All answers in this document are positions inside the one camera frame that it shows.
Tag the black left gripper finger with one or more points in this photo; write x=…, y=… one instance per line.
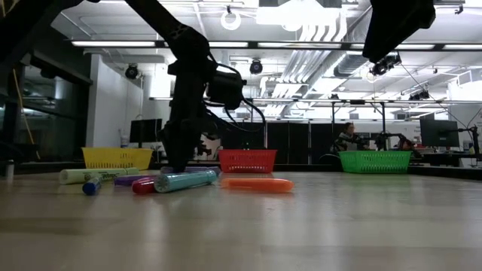
x=180, y=156

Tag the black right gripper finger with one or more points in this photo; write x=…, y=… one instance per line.
x=378, y=47

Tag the teal highlighter marker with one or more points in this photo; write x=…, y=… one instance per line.
x=184, y=180

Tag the orange highlighter marker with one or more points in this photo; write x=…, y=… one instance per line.
x=258, y=184

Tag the yellow-green highlighter marker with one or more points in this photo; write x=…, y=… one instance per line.
x=94, y=175

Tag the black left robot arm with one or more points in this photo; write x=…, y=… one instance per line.
x=169, y=26

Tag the background black robot arm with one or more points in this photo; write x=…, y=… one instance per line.
x=388, y=142

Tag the black monitor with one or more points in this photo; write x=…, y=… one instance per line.
x=439, y=132
x=145, y=130

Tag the red Expo marker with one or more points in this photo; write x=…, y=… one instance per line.
x=143, y=188

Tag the slim purple pen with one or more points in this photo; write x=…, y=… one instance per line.
x=130, y=180

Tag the black ceiling spotlight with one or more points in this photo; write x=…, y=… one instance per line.
x=420, y=95

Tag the red plastic basket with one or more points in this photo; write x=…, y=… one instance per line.
x=246, y=161

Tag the white ceiling light tube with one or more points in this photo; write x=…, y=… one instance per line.
x=228, y=44
x=113, y=44

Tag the yellow plastic basket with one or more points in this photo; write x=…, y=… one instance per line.
x=113, y=158

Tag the blue Expo marker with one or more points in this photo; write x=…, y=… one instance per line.
x=91, y=187

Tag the person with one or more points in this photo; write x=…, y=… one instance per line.
x=346, y=141

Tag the green plastic basket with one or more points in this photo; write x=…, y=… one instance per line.
x=374, y=162

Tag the black ceiling camera rig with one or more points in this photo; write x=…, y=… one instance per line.
x=384, y=64

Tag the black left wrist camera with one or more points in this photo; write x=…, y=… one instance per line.
x=226, y=90

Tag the black metal gantry frame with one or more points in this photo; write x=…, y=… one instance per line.
x=333, y=113

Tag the black aluminium table frame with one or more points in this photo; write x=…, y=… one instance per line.
x=444, y=171

